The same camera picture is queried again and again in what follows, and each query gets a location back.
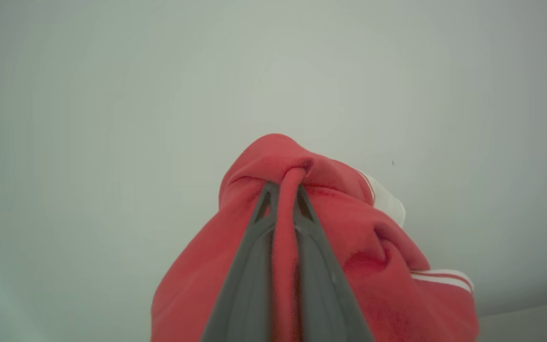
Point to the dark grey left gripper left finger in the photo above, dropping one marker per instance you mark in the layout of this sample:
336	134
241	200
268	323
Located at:
245	285

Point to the stack of red shirts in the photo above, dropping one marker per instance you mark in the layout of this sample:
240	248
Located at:
378	285

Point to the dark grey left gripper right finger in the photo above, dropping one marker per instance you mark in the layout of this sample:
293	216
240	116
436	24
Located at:
323	294

